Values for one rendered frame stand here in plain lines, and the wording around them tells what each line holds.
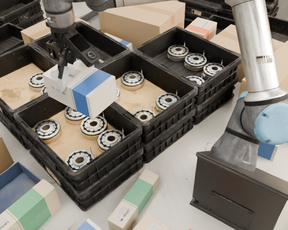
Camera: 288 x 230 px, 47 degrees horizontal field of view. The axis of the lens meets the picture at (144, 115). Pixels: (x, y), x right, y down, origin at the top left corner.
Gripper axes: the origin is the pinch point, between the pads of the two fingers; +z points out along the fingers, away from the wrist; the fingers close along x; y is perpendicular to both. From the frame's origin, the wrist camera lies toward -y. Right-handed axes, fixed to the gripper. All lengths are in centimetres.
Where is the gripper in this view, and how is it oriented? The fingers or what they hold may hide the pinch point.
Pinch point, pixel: (79, 82)
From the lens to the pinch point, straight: 108.0
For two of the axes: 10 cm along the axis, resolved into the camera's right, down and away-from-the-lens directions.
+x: -5.9, 5.7, -5.7
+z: 0.4, 7.2, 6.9
